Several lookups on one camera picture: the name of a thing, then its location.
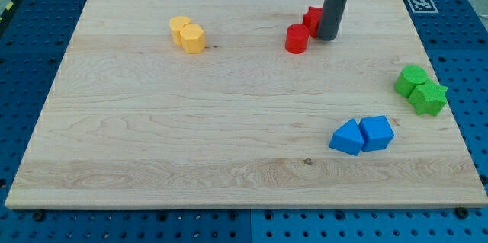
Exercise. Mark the green star block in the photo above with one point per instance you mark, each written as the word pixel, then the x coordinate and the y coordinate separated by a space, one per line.
pixel 428 98

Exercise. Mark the wooden board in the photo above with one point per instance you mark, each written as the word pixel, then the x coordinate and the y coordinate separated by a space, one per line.
pixel 132 121

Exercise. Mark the yellow hexagon block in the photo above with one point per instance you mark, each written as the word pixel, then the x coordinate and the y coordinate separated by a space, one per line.
pixel 193 38

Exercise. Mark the red cylinder block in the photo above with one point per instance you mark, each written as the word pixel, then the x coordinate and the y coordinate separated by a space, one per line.
pixel 296 38

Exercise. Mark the yellow cylinder block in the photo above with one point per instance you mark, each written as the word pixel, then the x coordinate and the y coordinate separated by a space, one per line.
pixel 176 24

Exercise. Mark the blue triangle block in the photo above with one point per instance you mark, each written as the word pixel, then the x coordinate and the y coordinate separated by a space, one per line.
pixel 348 138

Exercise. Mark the blue cube block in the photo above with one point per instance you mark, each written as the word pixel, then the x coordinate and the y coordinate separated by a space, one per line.
pixel 377 133

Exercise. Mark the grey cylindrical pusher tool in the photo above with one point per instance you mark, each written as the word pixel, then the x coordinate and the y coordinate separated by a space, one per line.
pixel 331 19

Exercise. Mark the green cylinder block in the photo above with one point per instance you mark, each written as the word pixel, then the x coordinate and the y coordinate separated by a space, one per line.
pixel 410 77

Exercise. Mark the white fiducial marker tag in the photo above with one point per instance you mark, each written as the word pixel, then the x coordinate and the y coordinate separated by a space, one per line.
pixel 422 6

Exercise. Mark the black yellow hazard tape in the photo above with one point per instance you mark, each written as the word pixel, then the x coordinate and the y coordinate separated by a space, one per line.
pixel 10 8

